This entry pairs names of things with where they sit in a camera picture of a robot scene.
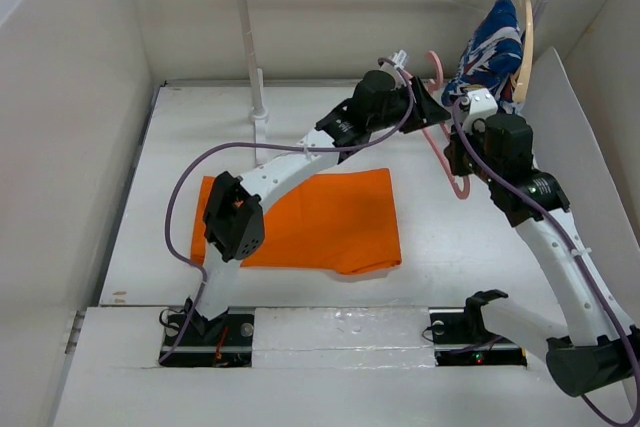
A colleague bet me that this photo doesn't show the beige hanger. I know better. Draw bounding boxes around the beige hanger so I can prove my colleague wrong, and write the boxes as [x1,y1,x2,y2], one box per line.
[509,0,535,104]

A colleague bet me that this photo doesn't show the orange trousers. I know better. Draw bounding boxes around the orange trousers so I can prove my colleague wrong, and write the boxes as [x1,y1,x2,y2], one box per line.
[190,167,403,276]

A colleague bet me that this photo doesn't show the pink hanger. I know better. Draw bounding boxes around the pink hanger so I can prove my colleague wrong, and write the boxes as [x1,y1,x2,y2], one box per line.
[409,49,472,201]

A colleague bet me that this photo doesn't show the white foam board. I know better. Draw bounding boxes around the white foam board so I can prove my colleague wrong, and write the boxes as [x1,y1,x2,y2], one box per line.
[521,47,639,320]

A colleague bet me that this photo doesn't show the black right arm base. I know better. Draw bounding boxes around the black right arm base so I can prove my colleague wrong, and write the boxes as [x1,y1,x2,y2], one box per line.
[422,309,528,367]

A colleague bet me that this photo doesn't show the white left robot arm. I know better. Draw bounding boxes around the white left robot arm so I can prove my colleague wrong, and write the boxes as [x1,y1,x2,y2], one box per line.
[186,50,451,344]

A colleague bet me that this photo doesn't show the blue patterned garment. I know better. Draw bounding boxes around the blue patterned garment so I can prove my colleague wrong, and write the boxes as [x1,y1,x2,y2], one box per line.
[440,0,526,114]

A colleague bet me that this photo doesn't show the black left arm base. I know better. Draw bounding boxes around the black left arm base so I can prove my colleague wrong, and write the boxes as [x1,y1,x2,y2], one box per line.
[158,311,255,368]

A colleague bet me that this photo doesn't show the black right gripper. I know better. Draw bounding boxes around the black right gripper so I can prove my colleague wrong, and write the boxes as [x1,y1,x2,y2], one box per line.
[444,118,501,186]

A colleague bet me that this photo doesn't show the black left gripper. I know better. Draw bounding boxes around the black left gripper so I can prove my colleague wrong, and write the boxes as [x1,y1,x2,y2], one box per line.
[367,78,449,135]

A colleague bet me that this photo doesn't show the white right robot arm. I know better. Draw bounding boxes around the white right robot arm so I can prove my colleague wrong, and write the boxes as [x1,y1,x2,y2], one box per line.
[445,89,639,397]

